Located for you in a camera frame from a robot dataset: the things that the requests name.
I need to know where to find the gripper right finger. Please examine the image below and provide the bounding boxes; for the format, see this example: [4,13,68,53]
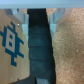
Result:
[49,8,73,33]

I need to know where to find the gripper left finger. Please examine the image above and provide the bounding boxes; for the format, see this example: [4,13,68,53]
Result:
[4,8,29,33]

